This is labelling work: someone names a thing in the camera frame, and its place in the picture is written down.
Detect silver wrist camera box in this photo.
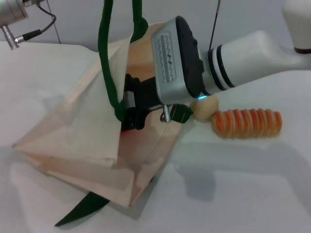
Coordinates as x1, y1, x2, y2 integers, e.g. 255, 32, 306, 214
150, 16, 210, 104

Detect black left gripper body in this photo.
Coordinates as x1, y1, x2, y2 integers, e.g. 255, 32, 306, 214
22, 0, 47, 6

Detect cream canvas handbag green handles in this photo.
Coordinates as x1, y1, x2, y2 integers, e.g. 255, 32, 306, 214
12, 0, 194, 228

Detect thin black background rod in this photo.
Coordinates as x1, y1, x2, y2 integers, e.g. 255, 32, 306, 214
208, 0, 222, 51

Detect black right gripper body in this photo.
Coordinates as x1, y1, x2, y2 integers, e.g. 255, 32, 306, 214
121, 73, 162, 131

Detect left arm cable with plug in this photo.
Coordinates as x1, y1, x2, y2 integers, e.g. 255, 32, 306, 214
0, 4, 57, 50

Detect beige toy potato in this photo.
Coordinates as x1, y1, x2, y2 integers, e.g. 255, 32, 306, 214
190, 95, 220, 120

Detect orange striped bread roll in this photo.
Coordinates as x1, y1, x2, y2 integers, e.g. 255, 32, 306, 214
210, 108, 283, 139

